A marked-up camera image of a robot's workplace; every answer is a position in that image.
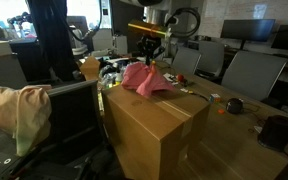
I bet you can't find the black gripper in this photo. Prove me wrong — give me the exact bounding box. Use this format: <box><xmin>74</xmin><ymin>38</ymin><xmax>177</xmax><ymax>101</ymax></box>
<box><xmin>137</xmin><ymin>36</ymin><xmax>165</xmax><ymax>66</ymax></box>

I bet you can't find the pink cloth garment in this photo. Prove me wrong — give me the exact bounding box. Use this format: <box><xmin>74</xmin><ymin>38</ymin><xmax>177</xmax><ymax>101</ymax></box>
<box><xmin>121</xmin><ymin>62</ymin><xmax>174</xmax><ymax>97</ymax></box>

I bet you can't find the peach cloth garment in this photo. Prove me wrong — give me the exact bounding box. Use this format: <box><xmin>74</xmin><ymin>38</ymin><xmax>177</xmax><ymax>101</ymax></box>
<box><xmin>0</xmin><ymin>85</ymin><xmax>52</xmax><ymax>157</ymax></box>

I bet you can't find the grey chair across table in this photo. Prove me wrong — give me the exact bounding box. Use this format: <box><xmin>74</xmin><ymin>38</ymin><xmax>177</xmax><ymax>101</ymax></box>
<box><xmin>221</xmin><ymin>51</ymin><xmax>287</xmax><ymax>101</ymax></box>
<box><xmin>172</xmin><ymin>47</ymin><xmax>201</xmax><ymax>75</ymax></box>

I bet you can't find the small open cardboard box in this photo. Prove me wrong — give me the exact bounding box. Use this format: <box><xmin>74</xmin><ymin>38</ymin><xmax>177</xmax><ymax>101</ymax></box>
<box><xmin>80</xmin><ymin>56</ymin><xmax>100</xmax><ymax>80</ymax></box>

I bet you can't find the large cardboard box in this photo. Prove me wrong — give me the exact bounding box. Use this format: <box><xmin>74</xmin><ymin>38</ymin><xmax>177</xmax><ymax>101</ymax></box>
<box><xmin>102</xmin><ymin>86</ymin><xmax>210</xmax><ymax>180</ymax></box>

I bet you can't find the grey office chair near robot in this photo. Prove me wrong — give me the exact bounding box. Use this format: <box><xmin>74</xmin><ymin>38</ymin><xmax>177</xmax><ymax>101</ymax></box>
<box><xmin>0</xmin><ymin>81</ymin><xmax>103</xmax><ymax>180</ymax></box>

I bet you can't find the red ball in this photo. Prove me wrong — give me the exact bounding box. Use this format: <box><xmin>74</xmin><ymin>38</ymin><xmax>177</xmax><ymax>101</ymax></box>
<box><xmin>176</xmin><ymin>74</ymin><xmax>185</xmax><ymax>82</ymax></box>

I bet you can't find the white spray bottle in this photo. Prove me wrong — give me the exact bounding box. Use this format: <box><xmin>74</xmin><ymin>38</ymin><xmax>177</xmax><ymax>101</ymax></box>
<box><xmin>115</xmin><ymin>72</ymin><xmax>123</xmax><ymax>85</ymax></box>

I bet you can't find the clear plastic bag pile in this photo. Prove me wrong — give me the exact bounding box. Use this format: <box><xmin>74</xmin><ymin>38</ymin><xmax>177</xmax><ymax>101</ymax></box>
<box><xmin>99</xmin><ymin>63</ymin><xmax>126</xmax><ymax>88</ymax></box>

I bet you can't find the rubiks cube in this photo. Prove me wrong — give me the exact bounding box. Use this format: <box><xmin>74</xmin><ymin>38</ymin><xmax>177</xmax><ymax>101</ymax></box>
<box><xmin>209</xmin><ymin>94</ymin><xmax>221</xmax><ymax>103</ymax></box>

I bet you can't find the black round speaker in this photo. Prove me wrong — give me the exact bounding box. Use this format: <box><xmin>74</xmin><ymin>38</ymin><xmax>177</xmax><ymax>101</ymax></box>
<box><xmin>226</xmin><ymin>98</ymin><xmax>243</xmax><ymax>114</ymax></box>

